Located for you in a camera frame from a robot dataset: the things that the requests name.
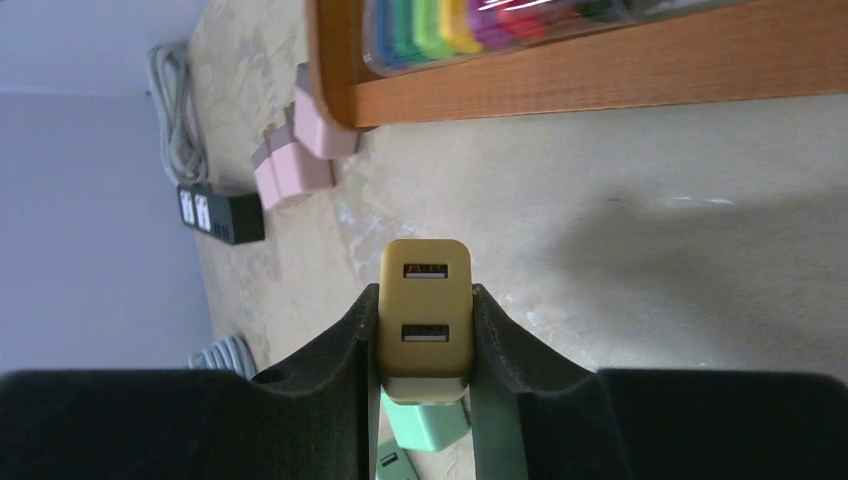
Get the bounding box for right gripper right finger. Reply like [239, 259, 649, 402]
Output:
[471, 285, 847, 479]

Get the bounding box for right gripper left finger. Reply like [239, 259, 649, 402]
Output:
[1, 284, 379, 479]

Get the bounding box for green charger plug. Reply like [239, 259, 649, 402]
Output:
[381, 393, 471, 453]

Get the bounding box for yellow charger plug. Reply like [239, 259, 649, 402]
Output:
[377, 239, 474, 405]

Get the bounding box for black power strip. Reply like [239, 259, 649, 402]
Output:
[176, 184, 265, 246]

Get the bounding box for marker pen set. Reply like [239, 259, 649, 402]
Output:
[362, 0, 730, 77]

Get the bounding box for wooden shelf rack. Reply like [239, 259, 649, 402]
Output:
[305, 1, 847, 131]

